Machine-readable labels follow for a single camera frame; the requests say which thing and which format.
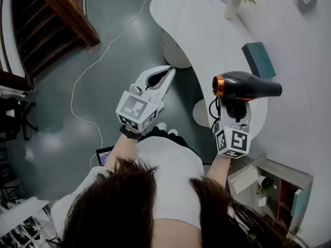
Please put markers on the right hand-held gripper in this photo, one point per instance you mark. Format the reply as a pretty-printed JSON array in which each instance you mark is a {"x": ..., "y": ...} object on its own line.
[{"x": 236, "y": 142}]

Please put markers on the person's black skirt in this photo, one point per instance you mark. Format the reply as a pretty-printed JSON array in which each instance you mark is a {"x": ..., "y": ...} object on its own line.
[{"x": 178, "y": 139}]

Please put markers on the white ribbed vase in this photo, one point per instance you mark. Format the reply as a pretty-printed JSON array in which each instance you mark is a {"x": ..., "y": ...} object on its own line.
[{"x": 231, "y": 9}]

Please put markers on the black orange hair dryer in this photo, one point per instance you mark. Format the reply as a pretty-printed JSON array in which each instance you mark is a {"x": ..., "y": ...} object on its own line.
[{"x": 243, "y": 85}]

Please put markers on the white striped steps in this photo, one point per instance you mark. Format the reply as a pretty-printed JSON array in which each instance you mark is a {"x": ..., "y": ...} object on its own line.
[{"x": 11, "y": 35}]

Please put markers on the person's white shoe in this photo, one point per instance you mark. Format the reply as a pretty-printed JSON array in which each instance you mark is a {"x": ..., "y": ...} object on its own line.
[
  {"x": 161, "y": 126},
  {"x": 173, "y": 132}
]

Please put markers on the person's left forearm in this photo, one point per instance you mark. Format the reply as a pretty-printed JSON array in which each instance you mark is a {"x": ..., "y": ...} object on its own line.
[{"x": 121, "y": 151}]

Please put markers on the laptop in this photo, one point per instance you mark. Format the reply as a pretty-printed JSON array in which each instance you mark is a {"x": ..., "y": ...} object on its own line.
[{"x": 104, "y": 156}]

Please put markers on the black wristband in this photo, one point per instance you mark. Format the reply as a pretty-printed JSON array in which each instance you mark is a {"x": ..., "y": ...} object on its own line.
[{"x": 130, "y": 133}]

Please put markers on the white curved table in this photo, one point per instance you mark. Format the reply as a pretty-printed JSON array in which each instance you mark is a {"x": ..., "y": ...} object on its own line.
[{"x": 196, "y": 30}]

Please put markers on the dark green bottle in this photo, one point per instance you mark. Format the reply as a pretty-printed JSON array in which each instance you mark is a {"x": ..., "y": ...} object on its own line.
[{"x": 266, "y": 183}]

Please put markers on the black office chair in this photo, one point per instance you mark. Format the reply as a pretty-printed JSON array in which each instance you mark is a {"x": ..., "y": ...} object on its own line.
[{"x": 14, "y": 117}]

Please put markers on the grey open cabinet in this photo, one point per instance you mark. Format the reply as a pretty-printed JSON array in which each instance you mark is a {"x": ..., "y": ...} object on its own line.
[{"x": 287, "y": 177}]

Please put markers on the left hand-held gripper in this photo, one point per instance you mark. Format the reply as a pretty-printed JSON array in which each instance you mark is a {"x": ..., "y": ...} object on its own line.
[{"x": 134, "y": 107}]

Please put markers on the person's white shirt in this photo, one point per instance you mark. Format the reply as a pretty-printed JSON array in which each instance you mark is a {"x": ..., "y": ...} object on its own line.
[{"x": 170, "y": 169}]

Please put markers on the white box in cabinet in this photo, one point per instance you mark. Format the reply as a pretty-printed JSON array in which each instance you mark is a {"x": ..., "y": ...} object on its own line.
[{"x": 243, "y": 179}]

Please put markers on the brown wooden stair railing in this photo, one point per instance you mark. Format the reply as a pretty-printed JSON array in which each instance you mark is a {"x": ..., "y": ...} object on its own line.
[{"x": 57, "y": 22}]

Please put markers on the person's right forearm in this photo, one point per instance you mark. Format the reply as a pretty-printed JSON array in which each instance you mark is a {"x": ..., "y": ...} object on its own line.
[{"x": 218, "y": 173}]

